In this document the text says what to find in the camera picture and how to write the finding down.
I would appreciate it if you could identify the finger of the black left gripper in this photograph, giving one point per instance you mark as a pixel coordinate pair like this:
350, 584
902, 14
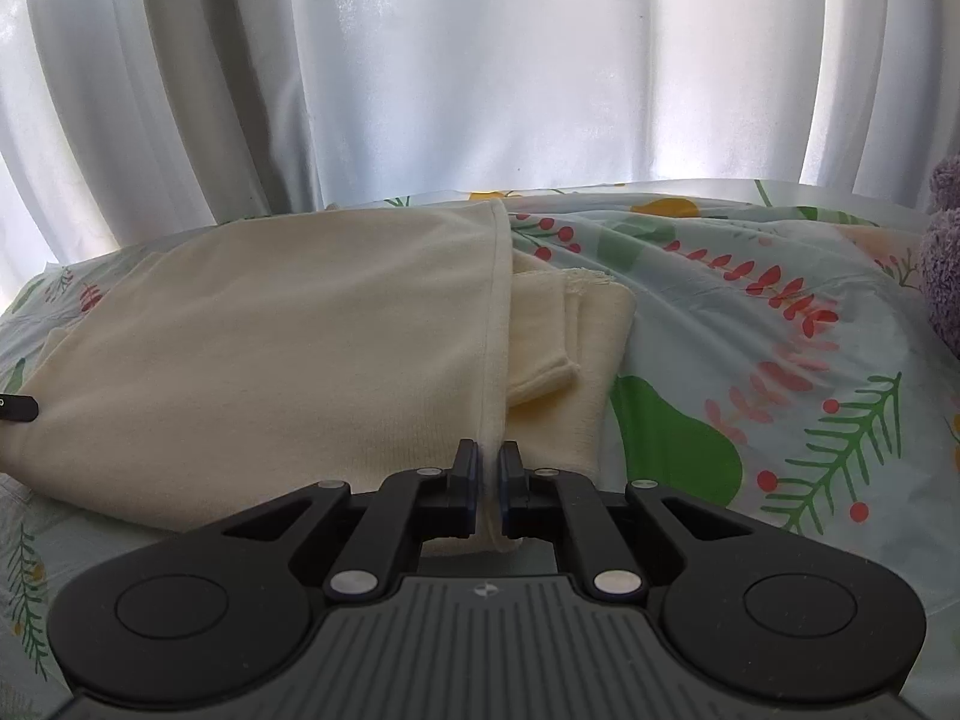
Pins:
18, 408

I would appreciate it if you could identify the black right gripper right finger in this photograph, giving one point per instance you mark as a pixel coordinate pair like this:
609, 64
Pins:
566, 510

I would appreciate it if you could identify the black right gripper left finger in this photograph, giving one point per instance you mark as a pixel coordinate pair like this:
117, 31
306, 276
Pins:
409, 509

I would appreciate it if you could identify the cream knit sweater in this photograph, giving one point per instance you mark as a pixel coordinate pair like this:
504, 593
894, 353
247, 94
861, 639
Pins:
181, 382

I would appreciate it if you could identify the floral light blue bedsheet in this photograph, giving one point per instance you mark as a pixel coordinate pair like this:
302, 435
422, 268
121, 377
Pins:
781, 363

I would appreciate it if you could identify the white sheer curtain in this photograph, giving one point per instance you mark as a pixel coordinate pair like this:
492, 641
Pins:
125, 121

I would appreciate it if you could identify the purple plush toy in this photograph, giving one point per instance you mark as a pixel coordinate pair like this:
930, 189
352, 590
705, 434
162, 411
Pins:
940, 254

